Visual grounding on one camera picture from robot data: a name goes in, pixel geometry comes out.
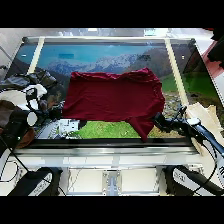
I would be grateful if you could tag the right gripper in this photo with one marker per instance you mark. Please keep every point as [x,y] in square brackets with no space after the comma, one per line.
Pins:
[163,122]

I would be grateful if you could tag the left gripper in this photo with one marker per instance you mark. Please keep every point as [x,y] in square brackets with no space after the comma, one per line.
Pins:
[53,112]

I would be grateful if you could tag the dark red T-shirt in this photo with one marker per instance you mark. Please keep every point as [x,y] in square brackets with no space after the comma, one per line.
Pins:
[113,98]

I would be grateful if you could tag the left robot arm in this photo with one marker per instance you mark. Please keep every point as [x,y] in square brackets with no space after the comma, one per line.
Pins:
[15,128]

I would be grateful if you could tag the dark grey garment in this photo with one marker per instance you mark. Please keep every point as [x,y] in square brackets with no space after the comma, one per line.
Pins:
[31,80]

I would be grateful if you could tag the cream garment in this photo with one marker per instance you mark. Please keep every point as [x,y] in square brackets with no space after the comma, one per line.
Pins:
[208,116]

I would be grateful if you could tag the silver frame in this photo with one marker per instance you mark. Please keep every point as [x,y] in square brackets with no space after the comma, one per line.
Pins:
[110,150]

